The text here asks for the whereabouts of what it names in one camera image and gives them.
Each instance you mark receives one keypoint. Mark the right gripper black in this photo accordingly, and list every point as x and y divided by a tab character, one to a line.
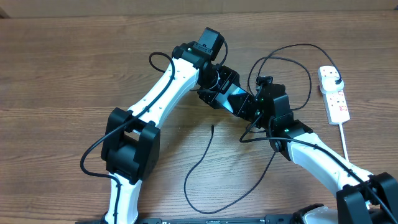
240	110

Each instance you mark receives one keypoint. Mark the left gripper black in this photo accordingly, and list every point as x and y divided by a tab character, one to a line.
229	76

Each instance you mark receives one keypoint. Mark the Samsung Galaxy smartphone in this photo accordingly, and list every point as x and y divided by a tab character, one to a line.
222	99

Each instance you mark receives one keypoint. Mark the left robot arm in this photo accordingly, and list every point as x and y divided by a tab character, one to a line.
131	143

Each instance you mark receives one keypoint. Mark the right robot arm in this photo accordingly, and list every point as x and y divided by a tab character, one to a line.
361	196

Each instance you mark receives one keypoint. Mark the white charger plug adapter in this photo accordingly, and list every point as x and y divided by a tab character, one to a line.
329	85

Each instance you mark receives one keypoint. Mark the white power strip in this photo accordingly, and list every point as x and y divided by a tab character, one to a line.
335	103

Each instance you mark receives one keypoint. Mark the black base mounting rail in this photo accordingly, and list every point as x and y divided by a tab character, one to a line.
268	219

